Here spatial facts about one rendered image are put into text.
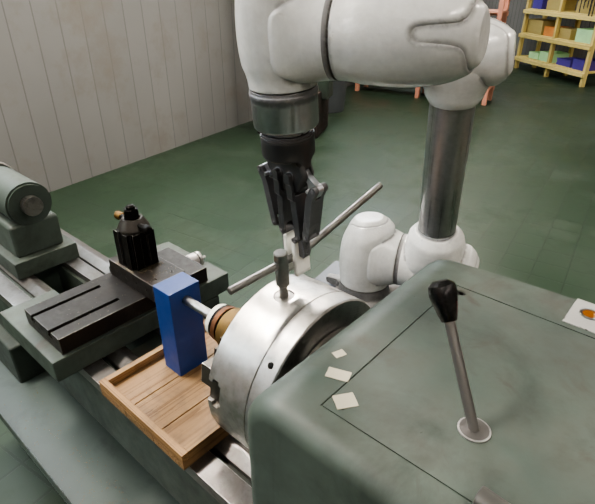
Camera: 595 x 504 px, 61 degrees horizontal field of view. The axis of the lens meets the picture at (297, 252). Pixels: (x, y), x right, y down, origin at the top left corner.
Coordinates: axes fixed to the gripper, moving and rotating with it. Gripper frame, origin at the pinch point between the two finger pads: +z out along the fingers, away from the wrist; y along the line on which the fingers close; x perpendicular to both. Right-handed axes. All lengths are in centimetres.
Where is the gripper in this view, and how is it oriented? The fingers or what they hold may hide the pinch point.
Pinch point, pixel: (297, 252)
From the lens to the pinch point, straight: 79.5
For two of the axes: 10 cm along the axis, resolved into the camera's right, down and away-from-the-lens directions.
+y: -6.6, -3.7, 6.5
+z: 0.7, 8.3, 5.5
